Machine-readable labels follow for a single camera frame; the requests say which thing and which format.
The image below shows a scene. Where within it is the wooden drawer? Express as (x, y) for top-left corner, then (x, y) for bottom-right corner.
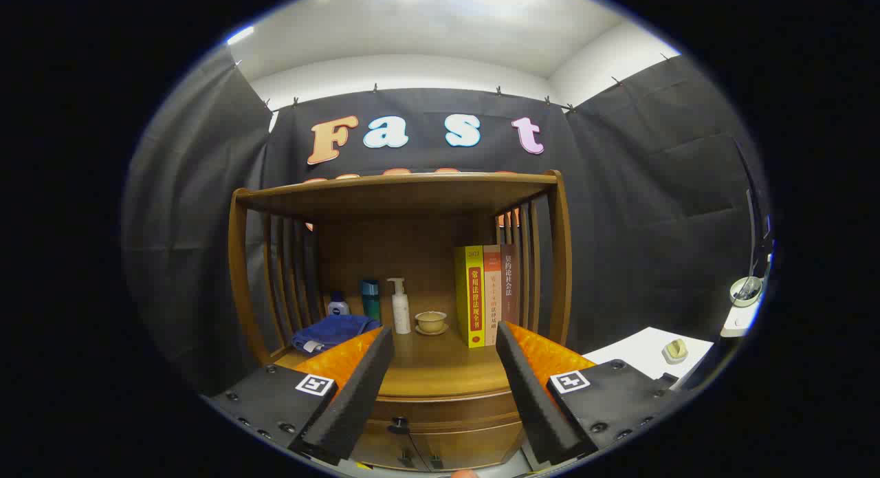
(368, 397), (527, 441)

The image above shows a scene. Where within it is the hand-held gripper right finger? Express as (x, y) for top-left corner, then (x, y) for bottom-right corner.
(495, 320), (679, 467)

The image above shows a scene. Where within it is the blue folded towel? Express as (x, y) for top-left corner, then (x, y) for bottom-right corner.
(291, 314), (380, 356)

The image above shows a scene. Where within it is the orange and white book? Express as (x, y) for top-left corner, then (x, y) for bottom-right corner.
(483, 244), (503, 346)

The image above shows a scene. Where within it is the thick yellow book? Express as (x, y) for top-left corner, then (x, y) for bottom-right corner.
(454, 245), (486, 348)

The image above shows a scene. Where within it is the brown book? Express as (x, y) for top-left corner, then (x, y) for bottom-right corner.
(500, 243), (520, 325)

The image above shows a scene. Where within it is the wooden cabinet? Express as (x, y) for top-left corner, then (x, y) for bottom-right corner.
(228, 170), (573, 473)

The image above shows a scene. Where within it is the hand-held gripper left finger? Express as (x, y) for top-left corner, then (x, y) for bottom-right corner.
(205, 325), (396, 466)

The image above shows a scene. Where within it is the white pump bottle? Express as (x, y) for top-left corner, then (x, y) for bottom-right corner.
(386, 278), (412, 335)

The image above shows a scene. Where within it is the white table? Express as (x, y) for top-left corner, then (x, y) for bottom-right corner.
(584, 327), (716, 389)

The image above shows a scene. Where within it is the wooden countertop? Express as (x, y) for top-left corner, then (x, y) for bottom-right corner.
(275, 296), (551, 402)

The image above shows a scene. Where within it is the white round dish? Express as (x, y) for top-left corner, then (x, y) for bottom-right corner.
(730, 276), (764, 307)

